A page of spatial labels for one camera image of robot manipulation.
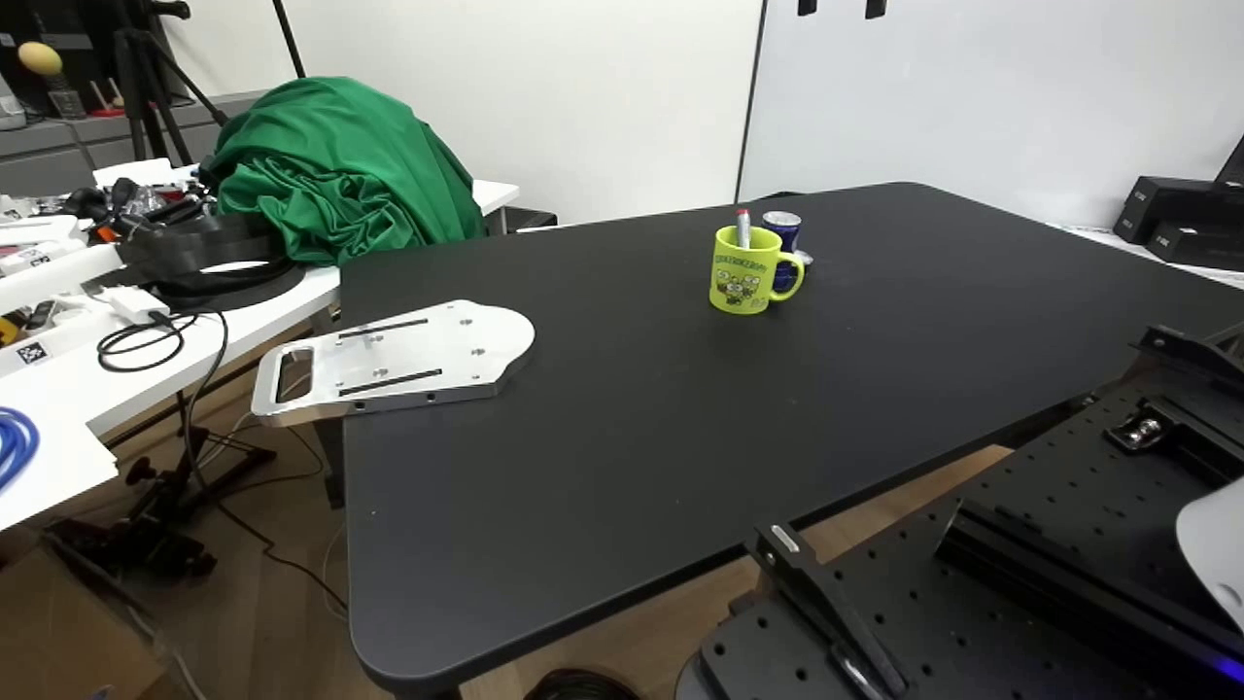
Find black bag on desk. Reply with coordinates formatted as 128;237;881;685
115;208;302;310

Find black tripod pole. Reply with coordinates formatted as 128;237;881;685
267;0;309;78

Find green cloth pile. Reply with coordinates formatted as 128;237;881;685
197;78;487;266

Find black printer box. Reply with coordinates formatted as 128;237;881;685
1112;142;1244;274

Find blue soda can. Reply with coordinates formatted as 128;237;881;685
761;212;806;253

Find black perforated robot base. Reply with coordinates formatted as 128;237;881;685
675;326;1244;700

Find yellow green mug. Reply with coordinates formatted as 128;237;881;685
709;227;810;319

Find blue coiled cable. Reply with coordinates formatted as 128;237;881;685
0;404;42;496

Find black cable on desk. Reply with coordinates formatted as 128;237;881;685
93;308;232;382

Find black leaning rod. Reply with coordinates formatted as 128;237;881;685
730;0;772;208

